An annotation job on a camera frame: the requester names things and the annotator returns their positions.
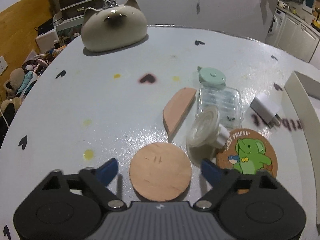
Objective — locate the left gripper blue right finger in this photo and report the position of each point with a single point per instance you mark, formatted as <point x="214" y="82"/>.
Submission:
<point x="222" y="182"/>

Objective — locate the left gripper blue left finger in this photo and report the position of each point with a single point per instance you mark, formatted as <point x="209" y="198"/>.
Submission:
<point x="96" y="181"/>

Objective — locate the green elephant round coaster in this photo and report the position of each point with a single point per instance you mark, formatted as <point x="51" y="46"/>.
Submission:
<point x="247" y="151"/>

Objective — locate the white plastic suction hook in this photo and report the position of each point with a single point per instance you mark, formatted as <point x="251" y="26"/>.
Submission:
<point x="208" y="130"/>

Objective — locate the round plain wooden coaster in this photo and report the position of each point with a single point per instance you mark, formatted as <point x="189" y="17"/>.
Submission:
<point x="160" y="172"/>

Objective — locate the half round wooden coaster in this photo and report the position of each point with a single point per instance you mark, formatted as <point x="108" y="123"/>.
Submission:
<point x="176" y="110"/>

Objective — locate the clear plastic ribbed container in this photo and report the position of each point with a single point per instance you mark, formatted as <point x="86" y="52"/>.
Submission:
<point x="226" y="99"/>

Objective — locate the white usb wall charger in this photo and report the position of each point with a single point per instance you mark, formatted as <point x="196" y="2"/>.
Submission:
<point x="266" y="109"/>

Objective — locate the mint green round lid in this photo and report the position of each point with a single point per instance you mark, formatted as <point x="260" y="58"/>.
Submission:
<point x="211" y="77"/>

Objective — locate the white shallow cardboard box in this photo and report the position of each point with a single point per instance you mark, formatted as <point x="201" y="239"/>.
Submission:
<point x="300" y="88"/>

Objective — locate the pile of plush toys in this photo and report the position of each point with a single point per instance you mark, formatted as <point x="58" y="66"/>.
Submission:
<point x="22" y="79"/>

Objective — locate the cream ceramic cat jar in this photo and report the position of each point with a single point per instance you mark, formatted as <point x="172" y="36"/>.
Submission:
<point x="114" y="27"/>

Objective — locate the white front-load washing machine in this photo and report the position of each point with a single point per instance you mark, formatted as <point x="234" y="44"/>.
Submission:
<point x="275" y="28"/>

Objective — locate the white kitchen base cabinets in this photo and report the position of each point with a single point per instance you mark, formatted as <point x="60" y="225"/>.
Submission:
<point x="297" y="39"/>

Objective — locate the white wall socket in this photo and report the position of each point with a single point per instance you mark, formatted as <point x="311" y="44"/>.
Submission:
<point x="3" y="65"/>

